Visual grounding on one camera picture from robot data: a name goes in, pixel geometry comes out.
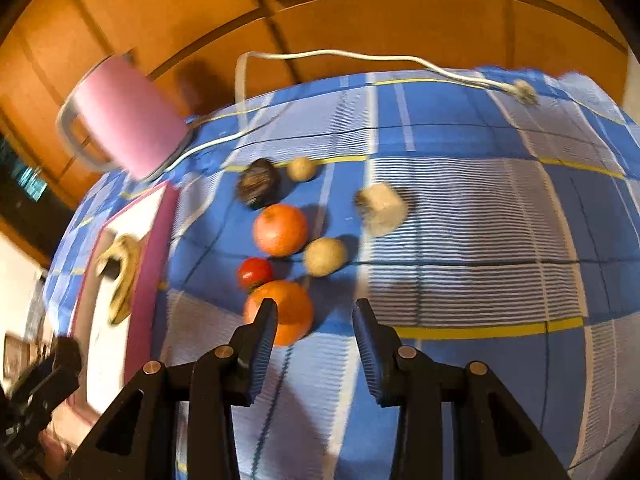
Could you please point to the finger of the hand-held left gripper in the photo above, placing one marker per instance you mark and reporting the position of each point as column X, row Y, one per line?
column 57, row 370

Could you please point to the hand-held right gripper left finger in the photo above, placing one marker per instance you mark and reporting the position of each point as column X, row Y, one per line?
column 262, row 347

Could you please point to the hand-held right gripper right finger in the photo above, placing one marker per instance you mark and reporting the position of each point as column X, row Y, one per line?
column 369, row 350

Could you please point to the orange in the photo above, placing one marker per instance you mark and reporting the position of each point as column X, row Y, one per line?
column 280, row 230
column 295, row 310

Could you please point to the red tomato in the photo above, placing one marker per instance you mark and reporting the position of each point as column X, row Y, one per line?
column 255, row 272

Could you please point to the large tan round fruit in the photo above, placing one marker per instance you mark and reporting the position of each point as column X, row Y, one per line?
column 325, row 257

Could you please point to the dark brown round fruit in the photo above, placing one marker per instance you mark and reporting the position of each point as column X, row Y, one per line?
column 257, row 182

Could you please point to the white tray with pink rim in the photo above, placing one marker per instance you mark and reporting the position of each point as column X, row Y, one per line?
column 137, row 210

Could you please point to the small tan round fruit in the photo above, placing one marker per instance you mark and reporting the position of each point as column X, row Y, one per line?
column 301, row 169

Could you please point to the bunch of yellow bananas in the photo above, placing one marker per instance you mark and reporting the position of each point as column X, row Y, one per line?
column 127, row 260

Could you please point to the beige block with dark side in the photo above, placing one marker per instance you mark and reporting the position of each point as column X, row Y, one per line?
column 382, row 207

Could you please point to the blue plaid tablecloth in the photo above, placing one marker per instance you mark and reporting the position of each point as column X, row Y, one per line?
column 475, row 210

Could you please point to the pink electric kettle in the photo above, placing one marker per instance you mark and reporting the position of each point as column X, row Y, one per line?
column 130, row 115

